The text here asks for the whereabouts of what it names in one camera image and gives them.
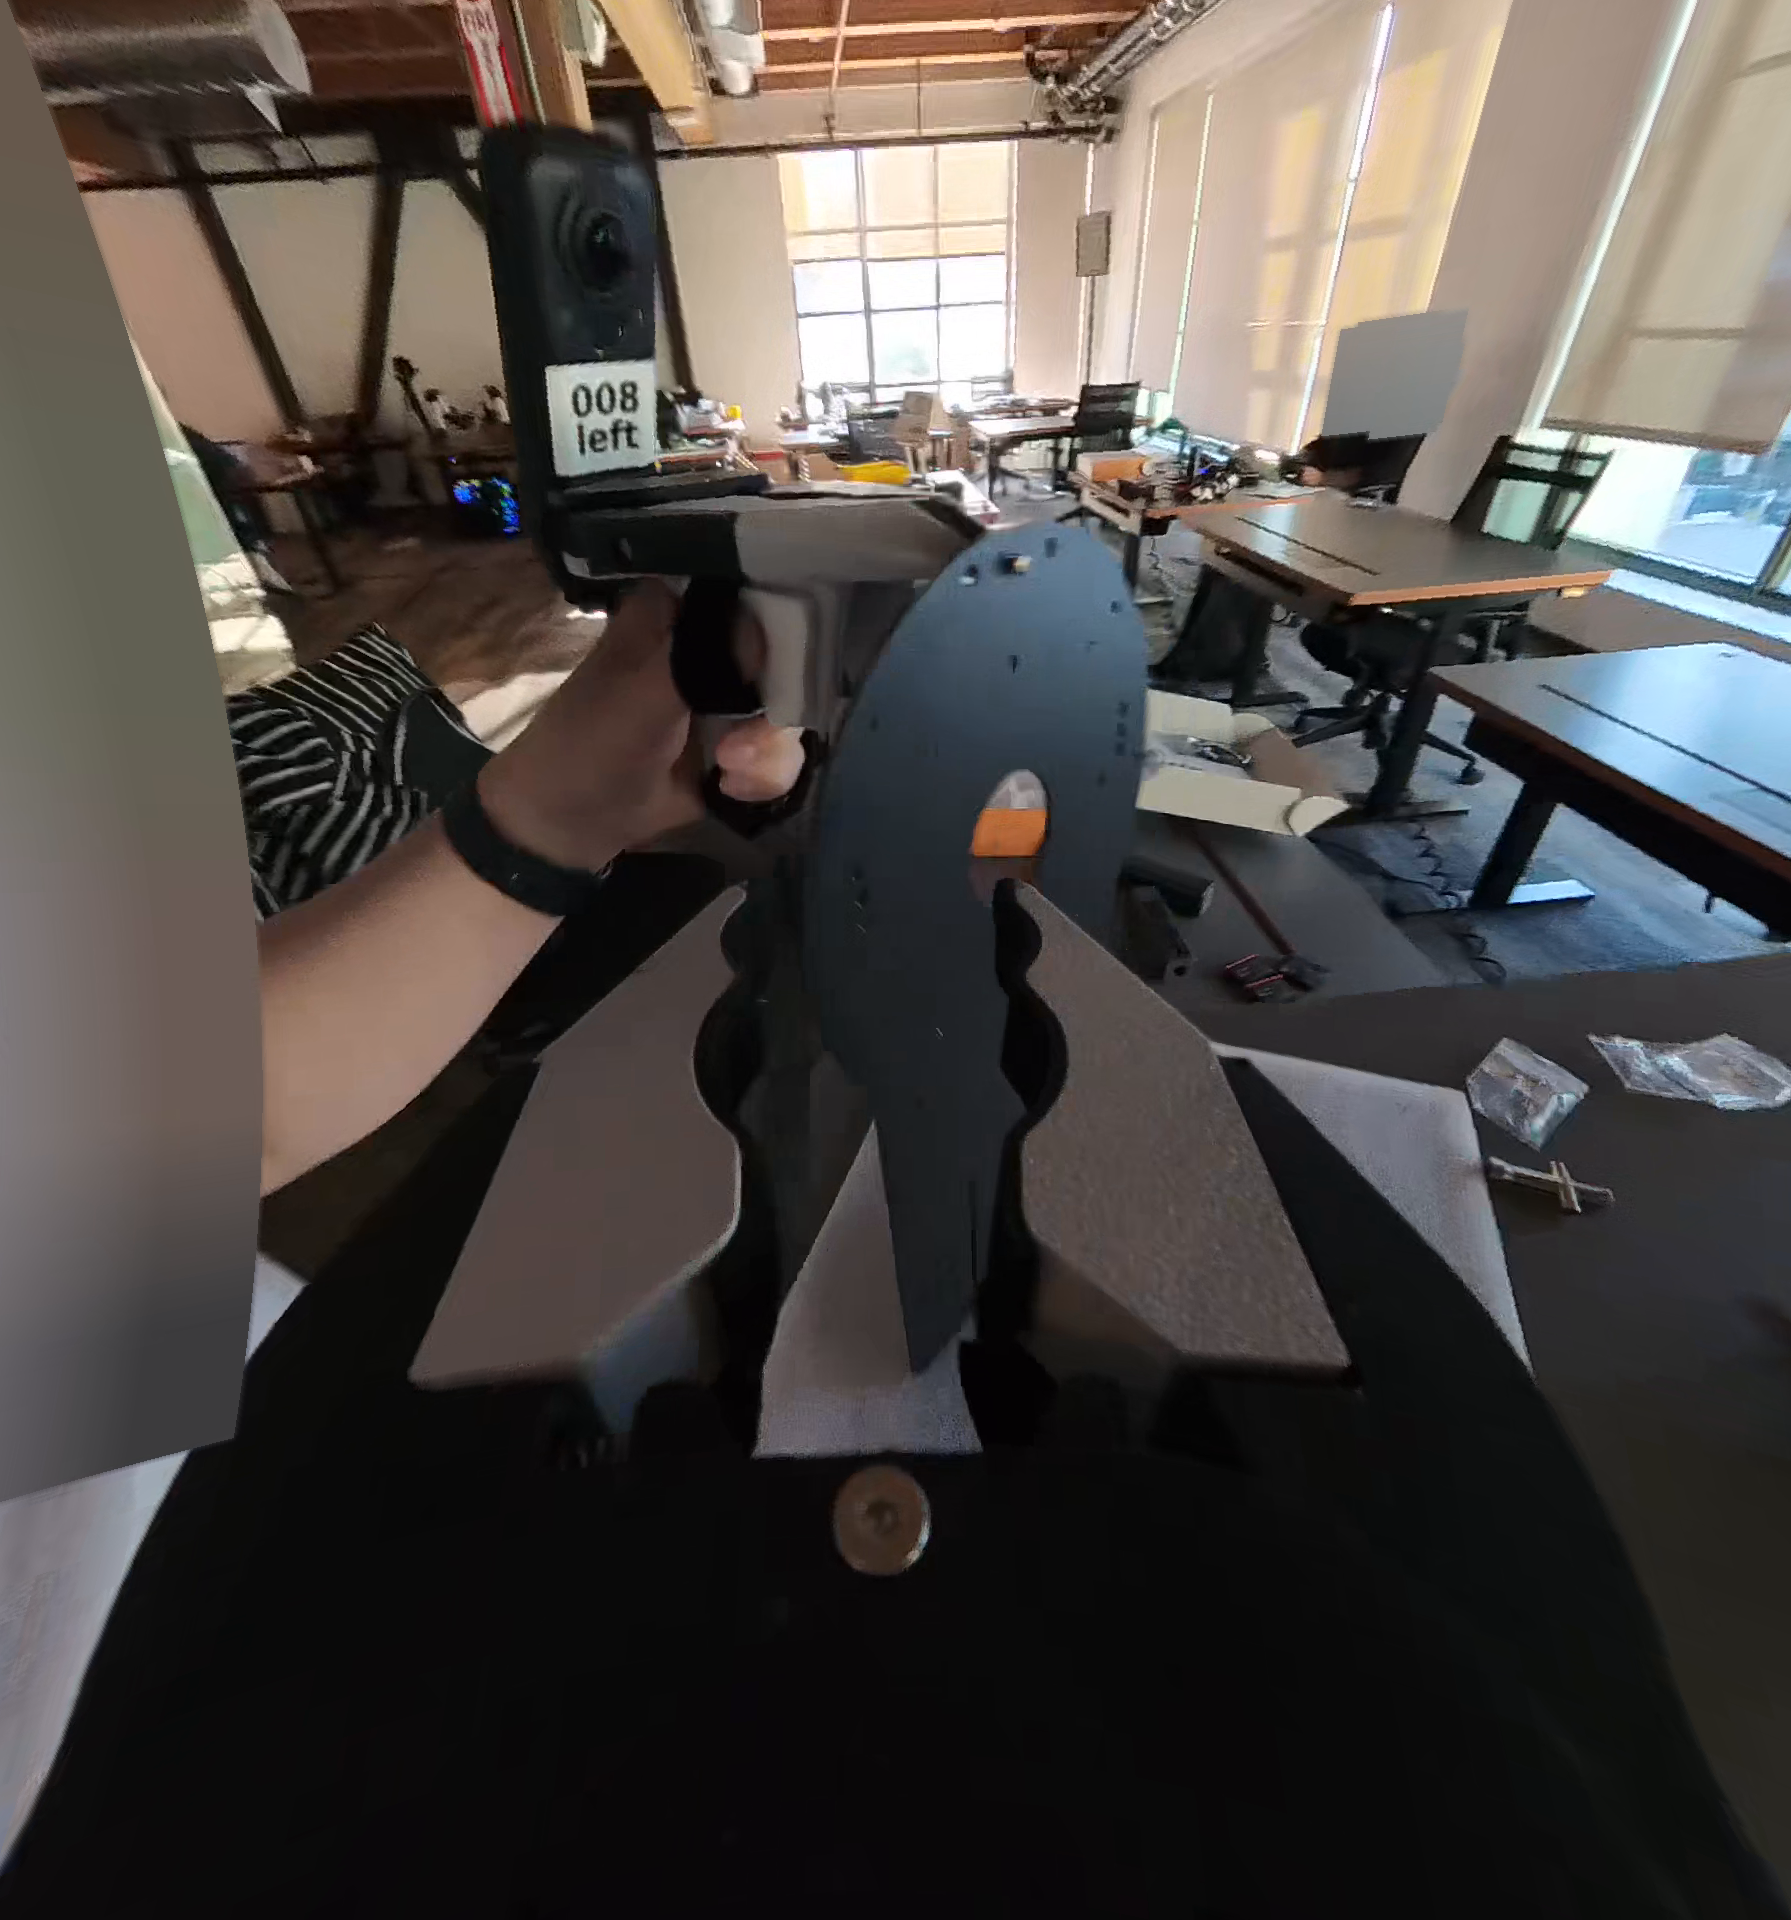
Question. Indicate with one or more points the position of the small metal screw tool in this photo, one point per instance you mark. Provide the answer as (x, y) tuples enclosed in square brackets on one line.
[(1552, 1184)]

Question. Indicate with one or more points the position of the black desk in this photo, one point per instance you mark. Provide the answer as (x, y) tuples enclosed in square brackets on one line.
[(1660, 1425)]

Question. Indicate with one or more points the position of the dark office desk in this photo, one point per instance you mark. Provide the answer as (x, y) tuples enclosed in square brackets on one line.
[(1690, 751)]

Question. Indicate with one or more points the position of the black high back chair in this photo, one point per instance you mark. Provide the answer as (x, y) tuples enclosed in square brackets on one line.
[(1534, 488)]

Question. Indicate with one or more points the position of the striped black white clothing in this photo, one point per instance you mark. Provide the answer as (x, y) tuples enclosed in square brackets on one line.
[(324, 765)]

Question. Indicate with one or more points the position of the computer with blue lights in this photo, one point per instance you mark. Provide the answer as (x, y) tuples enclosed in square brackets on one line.
[(484, 507)]

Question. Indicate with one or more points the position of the person's left forearm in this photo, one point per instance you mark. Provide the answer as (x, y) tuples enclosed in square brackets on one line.
[(370, 1020)]

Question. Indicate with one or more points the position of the small black device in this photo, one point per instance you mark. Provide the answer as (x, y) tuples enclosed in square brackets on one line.
[(1168, 908)]

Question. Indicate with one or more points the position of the black mesh office chair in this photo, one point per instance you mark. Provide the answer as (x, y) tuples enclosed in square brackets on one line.
[(1106, 417)]

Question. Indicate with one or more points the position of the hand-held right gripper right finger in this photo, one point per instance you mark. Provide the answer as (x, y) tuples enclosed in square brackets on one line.
[(1150, 1184)]

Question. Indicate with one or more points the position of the person's left hand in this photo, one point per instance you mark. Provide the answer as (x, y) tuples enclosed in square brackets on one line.
[(610, 751)]

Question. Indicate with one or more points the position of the long clear plastic bag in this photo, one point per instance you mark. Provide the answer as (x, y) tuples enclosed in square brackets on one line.
[(1706, 1069)]

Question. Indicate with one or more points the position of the wooden edged office desk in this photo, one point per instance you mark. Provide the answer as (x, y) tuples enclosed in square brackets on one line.
[(1376, 548)]

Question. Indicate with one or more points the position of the black round metal plate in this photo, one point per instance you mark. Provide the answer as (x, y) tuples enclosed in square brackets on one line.
[(956, 704)]

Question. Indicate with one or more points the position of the small red black part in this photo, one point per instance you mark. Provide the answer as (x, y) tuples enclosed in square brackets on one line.
[(1270, 975)]

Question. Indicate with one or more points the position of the yellow box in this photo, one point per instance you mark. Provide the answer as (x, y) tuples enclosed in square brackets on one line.
[(872, 471)]

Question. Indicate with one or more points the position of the beige cardboard sheet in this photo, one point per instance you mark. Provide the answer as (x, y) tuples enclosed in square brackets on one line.
[(1226, 788)]

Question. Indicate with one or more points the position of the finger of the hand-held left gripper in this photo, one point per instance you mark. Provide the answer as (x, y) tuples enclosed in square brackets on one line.
[(836, 543)]

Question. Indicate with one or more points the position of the black wristband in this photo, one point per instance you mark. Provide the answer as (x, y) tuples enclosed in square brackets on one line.
[(512, 854)]

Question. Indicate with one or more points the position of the small clear plastic bag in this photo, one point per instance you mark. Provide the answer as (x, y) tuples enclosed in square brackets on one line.
[(1526, 1093)]

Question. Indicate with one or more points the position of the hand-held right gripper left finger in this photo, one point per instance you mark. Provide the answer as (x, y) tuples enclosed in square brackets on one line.
[(596, 1171)]

